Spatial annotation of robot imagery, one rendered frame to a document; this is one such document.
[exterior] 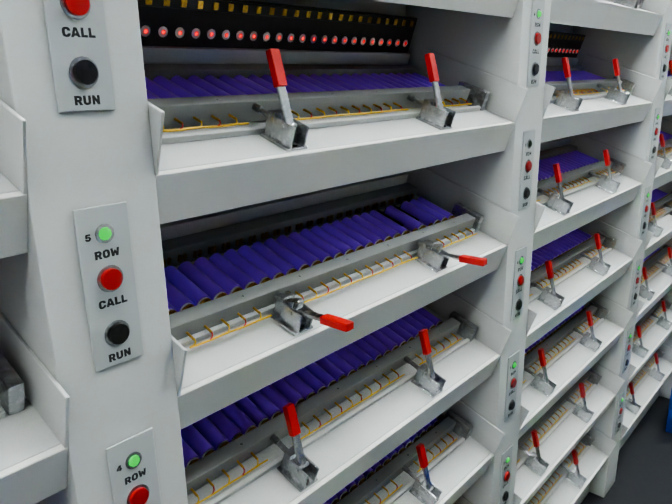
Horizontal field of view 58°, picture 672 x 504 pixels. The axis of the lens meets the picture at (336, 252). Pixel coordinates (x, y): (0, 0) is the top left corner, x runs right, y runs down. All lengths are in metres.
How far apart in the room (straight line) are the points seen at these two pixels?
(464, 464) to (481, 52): 0.66
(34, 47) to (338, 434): 0.56
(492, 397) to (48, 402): 0.77
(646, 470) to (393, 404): 1.36
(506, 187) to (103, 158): 0.66
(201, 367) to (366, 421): 0.31
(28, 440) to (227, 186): 0.25
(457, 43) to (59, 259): 0.71
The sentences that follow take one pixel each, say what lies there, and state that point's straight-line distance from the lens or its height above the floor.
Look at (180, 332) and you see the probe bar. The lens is 0.58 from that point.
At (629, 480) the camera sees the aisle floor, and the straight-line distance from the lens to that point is 2.07.
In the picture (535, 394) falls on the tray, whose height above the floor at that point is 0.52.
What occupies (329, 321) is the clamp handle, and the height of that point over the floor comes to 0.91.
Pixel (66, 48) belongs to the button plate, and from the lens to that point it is 0.45.
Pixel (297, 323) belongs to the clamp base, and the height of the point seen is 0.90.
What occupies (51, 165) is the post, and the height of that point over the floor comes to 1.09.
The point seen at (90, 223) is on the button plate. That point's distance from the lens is 0.46.
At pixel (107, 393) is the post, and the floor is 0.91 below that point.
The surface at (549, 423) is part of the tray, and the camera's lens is 1.57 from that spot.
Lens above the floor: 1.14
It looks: 16 degrees down
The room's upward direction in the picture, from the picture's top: 1 degrees counter-clockwise
